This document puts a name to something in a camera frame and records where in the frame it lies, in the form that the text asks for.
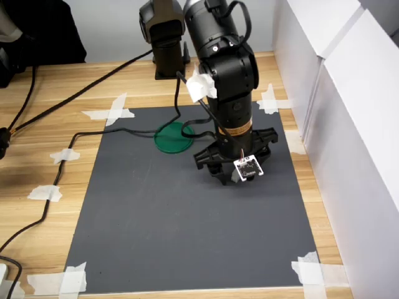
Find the round green lid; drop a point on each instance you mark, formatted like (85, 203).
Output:
(171, 143)

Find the white tape piece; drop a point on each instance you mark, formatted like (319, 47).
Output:
(294, 143)
(17, 291)
(65, 155)
(73, 278)
(269, 104)
(311, 274)
(115, 110)
(43, 193)

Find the dark grey mat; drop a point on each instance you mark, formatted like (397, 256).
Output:
(171, 218)

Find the white partition board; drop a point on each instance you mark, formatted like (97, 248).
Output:
(358, 155)
(299, 46)

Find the person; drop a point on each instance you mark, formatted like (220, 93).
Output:
(53, 31)

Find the white power strip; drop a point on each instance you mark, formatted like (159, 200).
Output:
(2, 271)

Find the white camera circuit board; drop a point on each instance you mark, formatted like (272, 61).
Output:
(247, 168)

